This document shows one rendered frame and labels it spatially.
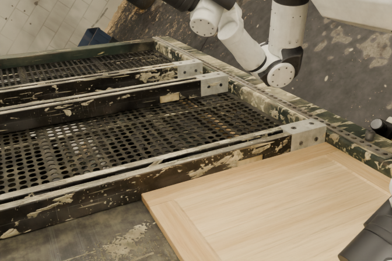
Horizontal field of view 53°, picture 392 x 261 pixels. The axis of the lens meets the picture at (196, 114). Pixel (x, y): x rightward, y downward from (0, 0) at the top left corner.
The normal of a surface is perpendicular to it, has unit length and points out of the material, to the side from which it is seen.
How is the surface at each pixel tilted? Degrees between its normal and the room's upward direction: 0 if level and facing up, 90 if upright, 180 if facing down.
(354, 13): 68
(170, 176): 90
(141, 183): 90
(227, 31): 7
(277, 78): 90
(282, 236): 51
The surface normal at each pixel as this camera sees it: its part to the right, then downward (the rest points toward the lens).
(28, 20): 0.53, 0.20
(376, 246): -0.51, -0.68
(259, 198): -0.01, -0.92
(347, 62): -0.70, -0.44
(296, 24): 0.23, 0.60
